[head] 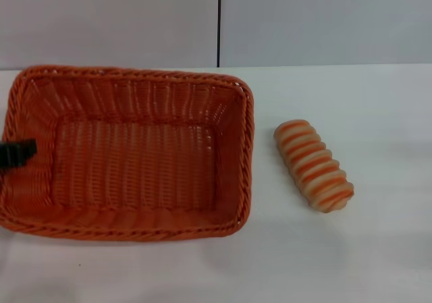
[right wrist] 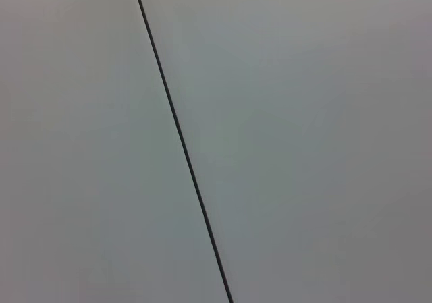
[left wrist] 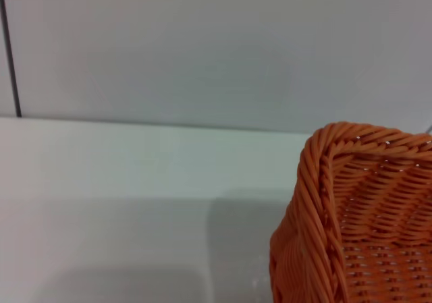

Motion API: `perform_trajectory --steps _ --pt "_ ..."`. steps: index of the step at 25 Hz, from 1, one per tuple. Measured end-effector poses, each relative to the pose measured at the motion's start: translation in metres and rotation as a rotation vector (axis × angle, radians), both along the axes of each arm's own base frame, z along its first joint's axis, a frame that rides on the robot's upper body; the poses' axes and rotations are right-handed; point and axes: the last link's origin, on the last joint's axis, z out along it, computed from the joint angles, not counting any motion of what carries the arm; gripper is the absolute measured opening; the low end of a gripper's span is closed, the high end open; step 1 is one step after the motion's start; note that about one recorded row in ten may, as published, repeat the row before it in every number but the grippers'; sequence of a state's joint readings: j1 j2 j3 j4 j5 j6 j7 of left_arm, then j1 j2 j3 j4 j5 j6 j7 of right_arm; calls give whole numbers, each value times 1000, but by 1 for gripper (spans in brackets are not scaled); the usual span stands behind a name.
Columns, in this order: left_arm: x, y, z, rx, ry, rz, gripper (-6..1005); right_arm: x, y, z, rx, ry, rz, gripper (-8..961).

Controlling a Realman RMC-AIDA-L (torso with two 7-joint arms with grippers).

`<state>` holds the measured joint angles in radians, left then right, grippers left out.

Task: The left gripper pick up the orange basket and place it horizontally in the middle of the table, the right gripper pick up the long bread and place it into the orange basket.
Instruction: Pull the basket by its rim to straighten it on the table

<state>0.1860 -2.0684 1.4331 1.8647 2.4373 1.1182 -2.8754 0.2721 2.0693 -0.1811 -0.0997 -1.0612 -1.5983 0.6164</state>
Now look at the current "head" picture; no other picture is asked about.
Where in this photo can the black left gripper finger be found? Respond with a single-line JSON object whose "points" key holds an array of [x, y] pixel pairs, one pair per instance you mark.
{"points": [[18, 152]]}

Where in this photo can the orange woven plastic basket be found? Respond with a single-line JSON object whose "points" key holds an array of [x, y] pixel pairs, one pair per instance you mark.
{"points": [[135, 161]]}

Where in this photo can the striped orange white bread roll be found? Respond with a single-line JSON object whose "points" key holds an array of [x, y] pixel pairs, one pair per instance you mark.
{"points": [[314, 166]]}

